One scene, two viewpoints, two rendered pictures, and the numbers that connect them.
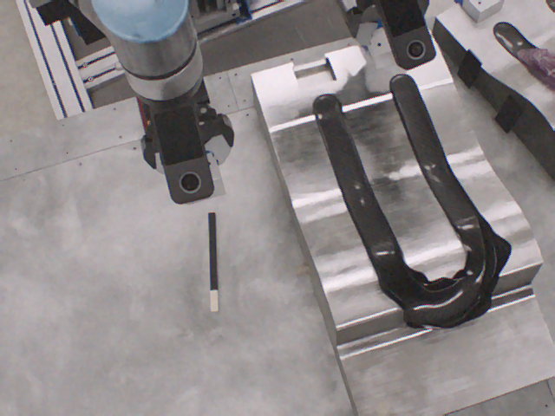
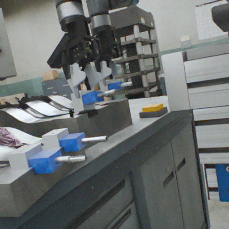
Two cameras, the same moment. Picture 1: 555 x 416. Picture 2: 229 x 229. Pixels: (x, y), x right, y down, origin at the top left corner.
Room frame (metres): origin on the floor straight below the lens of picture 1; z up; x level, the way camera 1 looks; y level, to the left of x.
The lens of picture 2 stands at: (1.10, -0.62, 0.98)
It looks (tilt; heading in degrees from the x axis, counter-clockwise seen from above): 9 degrees down; 136
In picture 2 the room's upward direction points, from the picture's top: 11 degrees counter-clockwise
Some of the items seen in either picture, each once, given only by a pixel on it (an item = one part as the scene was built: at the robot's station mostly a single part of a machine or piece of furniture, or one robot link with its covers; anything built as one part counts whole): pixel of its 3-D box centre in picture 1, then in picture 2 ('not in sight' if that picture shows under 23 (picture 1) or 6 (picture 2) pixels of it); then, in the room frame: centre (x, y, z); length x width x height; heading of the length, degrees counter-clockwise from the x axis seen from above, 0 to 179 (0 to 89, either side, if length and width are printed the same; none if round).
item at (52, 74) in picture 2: not in sight; (50, 75); (-5.93, 3.83, 1.26); 0.42 x 0.33 x 0.29; 22
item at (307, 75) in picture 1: (313, 78); (109, 109); (0.52, -0.07, 0.87); 0.05 x 0.05 x 0.04; 10
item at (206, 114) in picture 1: (173, 93); (106, 44); (0.40, 0.09, 1.09); 0.09 x 0.08 x 0.12; 10
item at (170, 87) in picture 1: (158, 60); (100, 23); (0.39, 0.10, 1.17); 0.08 x 0.08 x 0.05
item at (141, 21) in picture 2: not in sight; (133, 66); (-2.38, 3.60, 1.03); 1.54 x 0.94 x 2.06; 112
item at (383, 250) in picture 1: (409, 191); (47, 104); (0.32, -0.16, 0.92); 0.35 x 0.16 x 0.09; 10
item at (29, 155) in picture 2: not in sight; (51, 160); (0.71, -0.41, 0.86); 0.13 x 0.05 x 0.05; 27
